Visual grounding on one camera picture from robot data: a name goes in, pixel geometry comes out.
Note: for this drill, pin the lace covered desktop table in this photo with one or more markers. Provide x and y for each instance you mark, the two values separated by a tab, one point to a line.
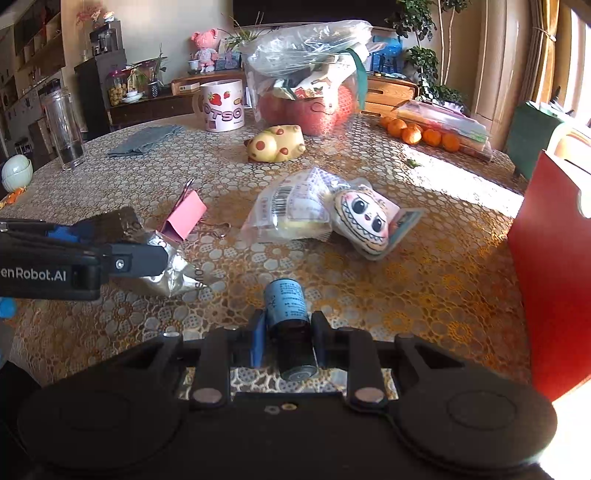
369	300

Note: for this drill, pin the clear bag with barcode label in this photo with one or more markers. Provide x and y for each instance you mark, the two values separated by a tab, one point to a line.
288	203

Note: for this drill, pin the yellow curtain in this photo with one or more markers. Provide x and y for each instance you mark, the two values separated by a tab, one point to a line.
542	46

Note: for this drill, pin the black television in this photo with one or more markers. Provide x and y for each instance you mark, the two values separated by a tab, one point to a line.
314	11

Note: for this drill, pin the orange peel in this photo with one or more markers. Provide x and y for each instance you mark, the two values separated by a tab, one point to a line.
11	197

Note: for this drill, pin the small green leaf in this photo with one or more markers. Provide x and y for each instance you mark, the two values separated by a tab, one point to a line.
412	162

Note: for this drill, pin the clear glass bottle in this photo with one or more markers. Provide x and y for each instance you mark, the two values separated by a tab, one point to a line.
62	129

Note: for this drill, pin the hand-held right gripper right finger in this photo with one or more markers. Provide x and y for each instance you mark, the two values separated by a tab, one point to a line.
320	344

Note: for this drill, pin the grey cloth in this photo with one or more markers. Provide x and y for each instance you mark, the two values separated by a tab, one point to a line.
143	138

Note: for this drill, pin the pink plush doll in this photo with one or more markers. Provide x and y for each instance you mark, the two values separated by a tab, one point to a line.
205	48

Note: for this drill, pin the pale green bowl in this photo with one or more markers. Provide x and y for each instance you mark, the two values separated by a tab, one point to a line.
16	173

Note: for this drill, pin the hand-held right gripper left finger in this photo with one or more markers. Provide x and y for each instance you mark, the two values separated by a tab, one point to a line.
256	344

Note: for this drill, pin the crumpled clear plastic bag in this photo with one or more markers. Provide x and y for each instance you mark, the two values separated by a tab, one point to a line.
304	44

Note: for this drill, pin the small flat box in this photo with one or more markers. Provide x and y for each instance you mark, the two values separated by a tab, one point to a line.
188	86

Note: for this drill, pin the cartoon face plush pouch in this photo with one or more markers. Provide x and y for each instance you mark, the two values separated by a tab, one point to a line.
364	219

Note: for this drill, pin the black tall cabinet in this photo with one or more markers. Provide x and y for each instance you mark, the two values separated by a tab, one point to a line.
94	92

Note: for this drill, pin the small white bowl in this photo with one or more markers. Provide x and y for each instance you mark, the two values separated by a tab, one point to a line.
133	97

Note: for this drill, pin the pile of tangerines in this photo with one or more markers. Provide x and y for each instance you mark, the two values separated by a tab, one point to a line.
422	134

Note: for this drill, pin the tall potted tree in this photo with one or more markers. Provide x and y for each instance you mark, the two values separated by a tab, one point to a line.
422	60

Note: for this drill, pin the clear plastic bucket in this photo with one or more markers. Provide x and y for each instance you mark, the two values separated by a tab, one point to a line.
304	110

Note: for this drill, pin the stack of clear plastic boxes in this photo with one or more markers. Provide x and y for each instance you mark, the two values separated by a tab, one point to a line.
448	122

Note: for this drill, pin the dark low cabinet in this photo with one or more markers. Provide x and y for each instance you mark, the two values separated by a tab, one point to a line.
147	110

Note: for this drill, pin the wooden wall shelf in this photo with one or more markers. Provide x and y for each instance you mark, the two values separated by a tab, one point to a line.
27	60

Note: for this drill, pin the small blue-labelled can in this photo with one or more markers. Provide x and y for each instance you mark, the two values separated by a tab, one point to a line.
286	304

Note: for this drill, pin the silver foil packet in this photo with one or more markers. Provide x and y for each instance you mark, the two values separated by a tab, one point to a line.
171	272

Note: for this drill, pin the person's left hand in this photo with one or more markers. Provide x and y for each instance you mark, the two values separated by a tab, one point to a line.
5	308

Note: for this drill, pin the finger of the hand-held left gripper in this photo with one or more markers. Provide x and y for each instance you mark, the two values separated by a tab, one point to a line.
134	261
64	231

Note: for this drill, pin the glass jar with pink lid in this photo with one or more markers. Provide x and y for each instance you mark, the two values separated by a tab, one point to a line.
116	90

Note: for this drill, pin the wooden drawer cabinet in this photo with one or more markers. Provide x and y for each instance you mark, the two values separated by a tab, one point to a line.
392	92

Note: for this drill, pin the white strawberry print mug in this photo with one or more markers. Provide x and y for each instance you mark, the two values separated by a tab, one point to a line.
224	108

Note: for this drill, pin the red paper box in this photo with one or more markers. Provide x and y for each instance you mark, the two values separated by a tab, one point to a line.
554	277

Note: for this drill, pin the spider plant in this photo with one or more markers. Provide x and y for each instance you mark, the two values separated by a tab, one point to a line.
242	34

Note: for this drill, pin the green and orange storage box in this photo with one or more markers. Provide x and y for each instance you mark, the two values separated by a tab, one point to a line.
531	134

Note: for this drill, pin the blue picture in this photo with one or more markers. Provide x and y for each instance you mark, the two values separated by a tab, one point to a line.
387	55

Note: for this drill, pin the yellow spotted toy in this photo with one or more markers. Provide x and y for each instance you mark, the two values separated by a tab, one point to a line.
274	145

